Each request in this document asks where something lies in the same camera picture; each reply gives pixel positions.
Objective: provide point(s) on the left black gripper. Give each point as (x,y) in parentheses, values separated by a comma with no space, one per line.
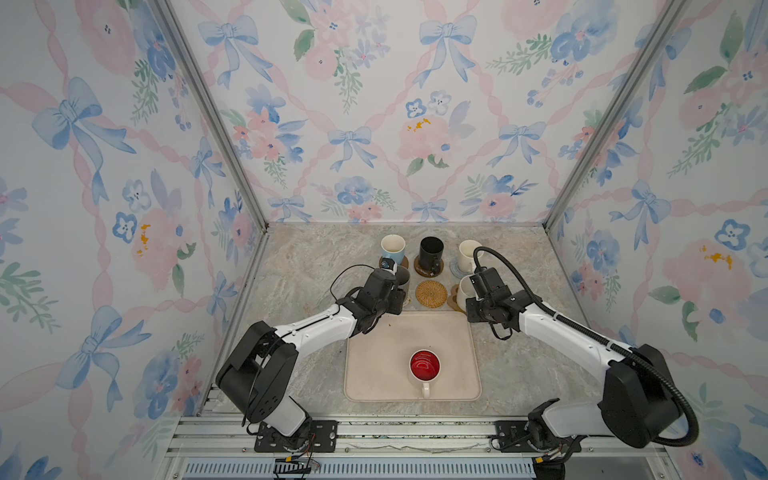
(397,306)

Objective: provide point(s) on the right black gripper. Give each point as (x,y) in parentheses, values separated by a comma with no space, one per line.
(470,311)

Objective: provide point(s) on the grey mug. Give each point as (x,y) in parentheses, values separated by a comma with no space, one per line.
(403,275)

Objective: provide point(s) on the glossy brown wooden coaster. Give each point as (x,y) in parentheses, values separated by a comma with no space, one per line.
(428,272)

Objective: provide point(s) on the woven rattan round coaster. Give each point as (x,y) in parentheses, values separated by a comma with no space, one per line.
(431,294)

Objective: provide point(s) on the white and blue mug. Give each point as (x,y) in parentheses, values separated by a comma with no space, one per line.
(393,247)

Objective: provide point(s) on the cream mug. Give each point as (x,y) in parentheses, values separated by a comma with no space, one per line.
(466,262)

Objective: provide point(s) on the black mug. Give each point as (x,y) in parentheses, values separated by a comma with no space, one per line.
(431,251)

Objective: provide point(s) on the red interior white mug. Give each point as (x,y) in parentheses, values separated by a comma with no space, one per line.
(424,368)

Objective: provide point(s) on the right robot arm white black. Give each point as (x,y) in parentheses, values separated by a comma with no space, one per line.
(639,402)

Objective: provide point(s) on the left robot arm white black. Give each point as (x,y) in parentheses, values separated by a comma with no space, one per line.
(256,375)

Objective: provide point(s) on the cork paw print coaster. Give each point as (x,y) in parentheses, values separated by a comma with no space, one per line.
(452,299)

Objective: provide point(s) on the grey braided round coaster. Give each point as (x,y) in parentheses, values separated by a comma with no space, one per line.
(456,270)

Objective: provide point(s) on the beige serving tray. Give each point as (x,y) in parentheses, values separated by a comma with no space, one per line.
(378,365)

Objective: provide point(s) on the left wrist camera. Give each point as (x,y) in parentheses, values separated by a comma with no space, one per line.
(382,281)

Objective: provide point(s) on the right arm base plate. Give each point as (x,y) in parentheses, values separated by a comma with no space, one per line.
(526,436)

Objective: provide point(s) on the aluminium front rail frame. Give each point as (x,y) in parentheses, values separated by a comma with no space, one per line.
(216,446)

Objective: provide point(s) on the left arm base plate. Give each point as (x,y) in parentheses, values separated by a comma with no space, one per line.
(316,436)

